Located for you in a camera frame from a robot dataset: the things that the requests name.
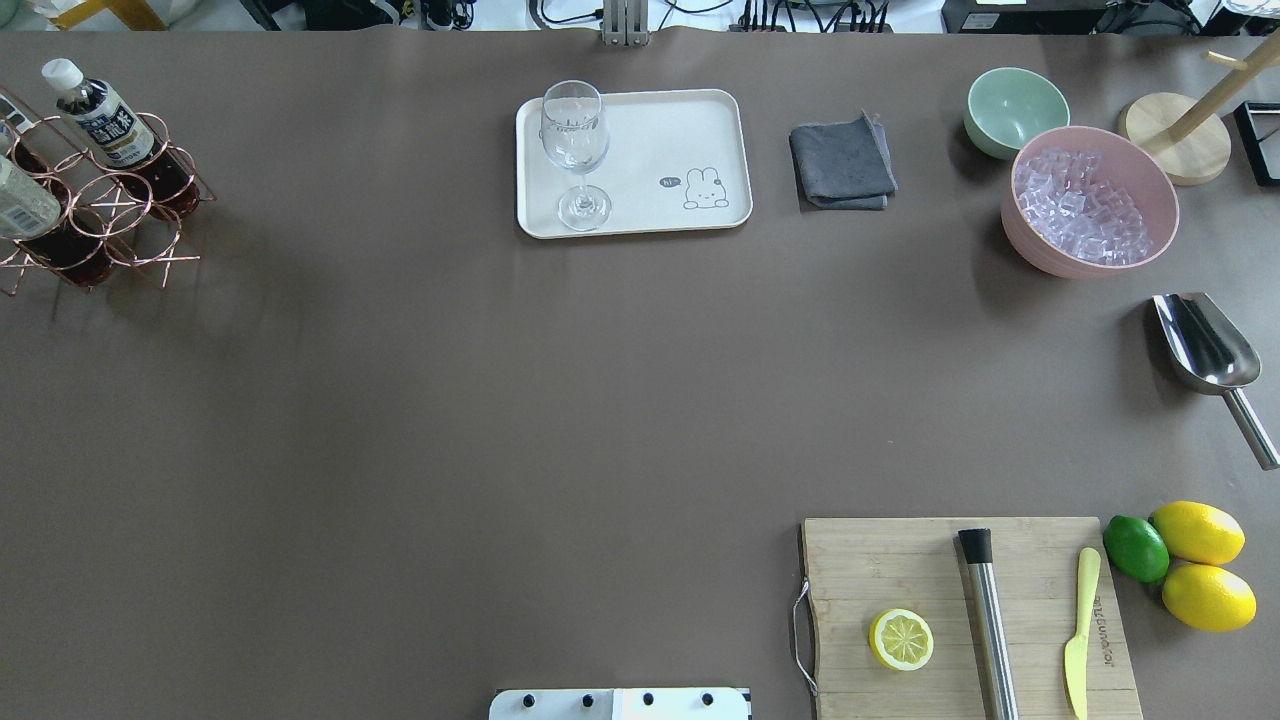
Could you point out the tea bottle white cap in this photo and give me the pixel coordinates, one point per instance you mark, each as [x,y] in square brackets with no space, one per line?
[147,167]

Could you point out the yellow plastic knife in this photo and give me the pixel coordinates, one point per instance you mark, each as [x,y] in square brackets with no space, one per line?
[1076,649]

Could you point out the pink bowl with ice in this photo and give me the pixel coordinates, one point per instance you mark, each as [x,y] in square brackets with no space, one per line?
[1084,203]

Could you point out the green lime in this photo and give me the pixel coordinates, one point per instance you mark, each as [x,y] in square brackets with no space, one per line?
[1136,549]

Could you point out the yellow lemon near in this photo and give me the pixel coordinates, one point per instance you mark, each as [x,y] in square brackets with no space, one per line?
[1208,598]

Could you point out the wooden cup tree stand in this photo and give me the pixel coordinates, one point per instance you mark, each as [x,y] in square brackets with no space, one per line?
[1186,136]

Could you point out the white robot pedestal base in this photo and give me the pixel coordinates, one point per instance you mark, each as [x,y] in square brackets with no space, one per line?
[623,703]

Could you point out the white rabbit tray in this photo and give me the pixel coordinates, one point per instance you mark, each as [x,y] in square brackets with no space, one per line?
[677,163]

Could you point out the black framed metal tray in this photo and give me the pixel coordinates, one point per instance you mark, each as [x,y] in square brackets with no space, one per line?
[1257,124]

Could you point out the yellow lemon far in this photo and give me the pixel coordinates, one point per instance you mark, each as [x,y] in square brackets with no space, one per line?
[1198,532]

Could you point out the yellow half lemon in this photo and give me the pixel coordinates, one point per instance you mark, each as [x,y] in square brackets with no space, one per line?
[901,640]

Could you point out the clear wine glass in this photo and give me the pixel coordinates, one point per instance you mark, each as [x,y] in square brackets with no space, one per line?
[576,138]

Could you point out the aluminium frame post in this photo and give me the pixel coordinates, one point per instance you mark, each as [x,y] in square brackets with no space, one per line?
[625,23]

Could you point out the steel muddler rod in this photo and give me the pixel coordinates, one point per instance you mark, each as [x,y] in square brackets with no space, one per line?
[978,554]

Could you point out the bamboo cutting board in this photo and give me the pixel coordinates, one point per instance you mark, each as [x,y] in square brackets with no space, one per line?
[859,567]

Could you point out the mint green bowl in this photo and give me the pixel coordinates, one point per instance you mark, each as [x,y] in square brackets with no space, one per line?
[1007,107]

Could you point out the copper wire bottle basket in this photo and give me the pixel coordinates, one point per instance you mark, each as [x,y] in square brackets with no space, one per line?
[141,236]

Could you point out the steel ice scoop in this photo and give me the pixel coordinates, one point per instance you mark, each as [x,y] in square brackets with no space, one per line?
[1213,357]

